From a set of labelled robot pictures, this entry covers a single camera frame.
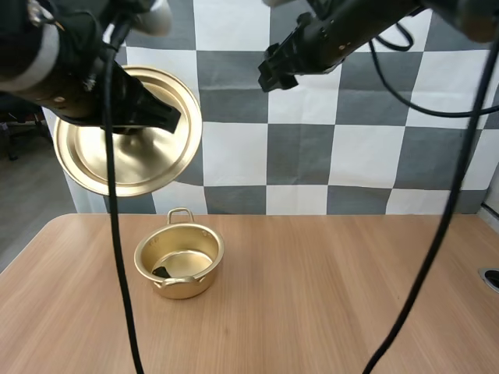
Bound black cable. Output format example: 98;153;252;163
375;19;416;51
361;37;499;374
101;15;146;374
368;37;499;118

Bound gold pot with two handles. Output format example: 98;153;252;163
133;207;226;301

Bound checked cloth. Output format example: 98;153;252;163
42;0;499;216

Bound gold lid with black knob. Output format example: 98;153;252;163
53;65;203;197

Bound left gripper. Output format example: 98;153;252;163
100;72;182;136

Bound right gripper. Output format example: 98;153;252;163
257;12;313;94

